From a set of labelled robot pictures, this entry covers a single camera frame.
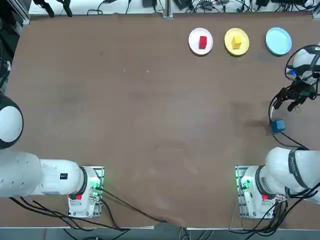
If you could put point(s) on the black power supply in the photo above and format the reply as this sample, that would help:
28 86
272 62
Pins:
149 3

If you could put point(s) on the red cube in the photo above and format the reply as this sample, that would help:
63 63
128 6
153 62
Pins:
203 42

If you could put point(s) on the dark ribbed power supply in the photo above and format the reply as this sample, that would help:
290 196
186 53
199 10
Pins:
182 3

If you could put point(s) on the blue plate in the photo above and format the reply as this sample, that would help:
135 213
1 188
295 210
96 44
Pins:
278 41

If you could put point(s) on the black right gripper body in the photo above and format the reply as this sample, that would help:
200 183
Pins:
305 91

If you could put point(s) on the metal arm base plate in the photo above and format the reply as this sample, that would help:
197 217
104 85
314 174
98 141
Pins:
102 171
239 197

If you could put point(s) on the yellow plate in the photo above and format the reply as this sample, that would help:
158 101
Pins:
243 46

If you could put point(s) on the aluminium corner bracket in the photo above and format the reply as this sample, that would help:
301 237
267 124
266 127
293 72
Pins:
316 15

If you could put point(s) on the aluminium frame rail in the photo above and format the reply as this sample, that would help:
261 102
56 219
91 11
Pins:
23 12

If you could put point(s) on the aluminium camera post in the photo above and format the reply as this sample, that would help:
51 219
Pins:
168 10

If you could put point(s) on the yellow cube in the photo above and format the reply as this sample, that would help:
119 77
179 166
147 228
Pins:
236 42

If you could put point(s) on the white plate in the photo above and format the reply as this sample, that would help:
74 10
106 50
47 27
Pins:
193 45

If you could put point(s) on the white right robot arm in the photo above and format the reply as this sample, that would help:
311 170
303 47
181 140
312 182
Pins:
277 170

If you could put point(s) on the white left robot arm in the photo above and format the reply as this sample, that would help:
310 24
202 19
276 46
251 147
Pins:
55 178

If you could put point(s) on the blue cube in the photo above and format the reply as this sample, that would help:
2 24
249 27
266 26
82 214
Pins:
278 126

